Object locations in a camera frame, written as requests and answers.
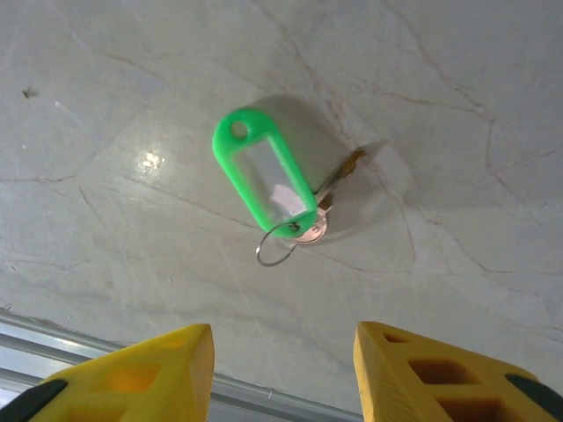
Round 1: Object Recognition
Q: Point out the small wire ring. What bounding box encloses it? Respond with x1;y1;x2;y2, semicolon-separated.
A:
256;221;305;268

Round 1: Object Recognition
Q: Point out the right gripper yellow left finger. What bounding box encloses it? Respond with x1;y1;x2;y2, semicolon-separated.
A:
0;324;216;422

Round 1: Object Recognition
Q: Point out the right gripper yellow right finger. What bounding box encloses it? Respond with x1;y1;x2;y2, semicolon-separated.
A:
354;321;563;422

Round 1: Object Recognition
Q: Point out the green plastic key tag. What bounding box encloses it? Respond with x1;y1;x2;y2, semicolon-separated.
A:
211;107;318;241

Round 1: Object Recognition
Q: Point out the brass key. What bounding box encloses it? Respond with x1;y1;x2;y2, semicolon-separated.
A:
292;148;369;245

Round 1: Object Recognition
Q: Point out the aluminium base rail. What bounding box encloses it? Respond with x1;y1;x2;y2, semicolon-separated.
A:
0;307;366;422

